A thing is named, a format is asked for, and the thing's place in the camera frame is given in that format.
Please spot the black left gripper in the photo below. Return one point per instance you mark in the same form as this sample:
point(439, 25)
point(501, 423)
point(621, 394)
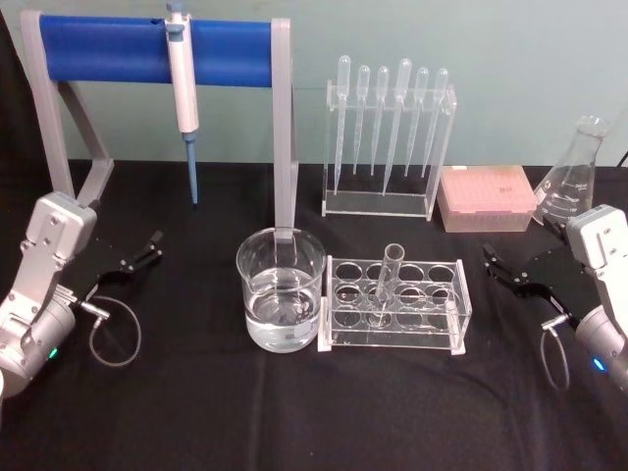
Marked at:
point(105, 267)

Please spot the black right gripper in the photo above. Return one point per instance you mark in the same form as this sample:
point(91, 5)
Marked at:
point(554, 279)

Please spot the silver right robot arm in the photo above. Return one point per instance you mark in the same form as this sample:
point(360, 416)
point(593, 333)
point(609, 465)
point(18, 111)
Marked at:
point(599, 245)

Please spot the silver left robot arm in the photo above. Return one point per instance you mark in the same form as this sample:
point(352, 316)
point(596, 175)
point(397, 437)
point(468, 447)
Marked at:
point(46, 245)

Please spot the clear acrylic test tube rack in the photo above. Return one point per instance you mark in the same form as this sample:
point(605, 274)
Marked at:
point(456, 316)

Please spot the pink pipette tip box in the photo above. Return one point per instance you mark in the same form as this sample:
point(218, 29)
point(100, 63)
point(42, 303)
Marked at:
point(486, 196)

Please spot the glass conical flask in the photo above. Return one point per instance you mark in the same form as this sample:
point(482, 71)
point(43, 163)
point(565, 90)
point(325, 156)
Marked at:
point(574, 189)

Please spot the glass test tube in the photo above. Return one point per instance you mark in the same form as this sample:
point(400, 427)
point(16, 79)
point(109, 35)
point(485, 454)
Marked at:
point(392, 265)

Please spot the clear acrylic dropper rack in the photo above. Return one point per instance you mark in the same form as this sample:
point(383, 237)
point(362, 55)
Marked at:
point(375, 203)

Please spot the glass beaker with water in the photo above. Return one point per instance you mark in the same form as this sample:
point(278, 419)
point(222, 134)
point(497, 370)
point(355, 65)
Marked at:
point(282, 316)

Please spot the white and blue micropipette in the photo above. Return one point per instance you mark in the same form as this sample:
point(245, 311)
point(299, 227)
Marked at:
point(182, 88)

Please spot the grey stand with blue bar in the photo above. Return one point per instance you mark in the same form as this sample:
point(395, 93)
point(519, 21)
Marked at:
point(98, 49)

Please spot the black tablecloth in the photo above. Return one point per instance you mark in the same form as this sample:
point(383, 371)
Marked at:
point(314, 422)

